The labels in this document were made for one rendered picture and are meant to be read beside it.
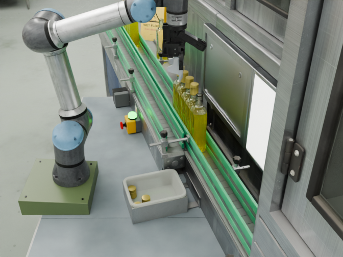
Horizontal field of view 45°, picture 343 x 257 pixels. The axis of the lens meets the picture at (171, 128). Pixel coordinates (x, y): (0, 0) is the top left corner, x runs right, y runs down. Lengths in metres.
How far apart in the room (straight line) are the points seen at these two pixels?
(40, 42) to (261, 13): 0.74
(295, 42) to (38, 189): 1.34
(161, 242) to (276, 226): 0.90
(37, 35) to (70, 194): 0.62
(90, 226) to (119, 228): 0.11
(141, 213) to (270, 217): 0.93
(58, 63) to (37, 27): 0.21
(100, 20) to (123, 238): 0.77
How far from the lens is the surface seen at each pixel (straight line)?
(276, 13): 1.37
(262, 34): 1.42
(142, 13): 1.31
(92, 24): 1.37
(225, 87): 1.68
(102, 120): 2.21
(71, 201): 1.64
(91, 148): 2.00
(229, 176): 1.55
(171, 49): 1.51
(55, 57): 1.59
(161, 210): 1.59
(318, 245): 0.63
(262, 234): 0.75
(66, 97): 1.66
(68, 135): 1.59
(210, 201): 1.52
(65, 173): 1.68
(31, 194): 1.70
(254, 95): 1.45
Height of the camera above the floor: 1.91
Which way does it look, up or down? 34 degrees down
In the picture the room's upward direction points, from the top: straight up
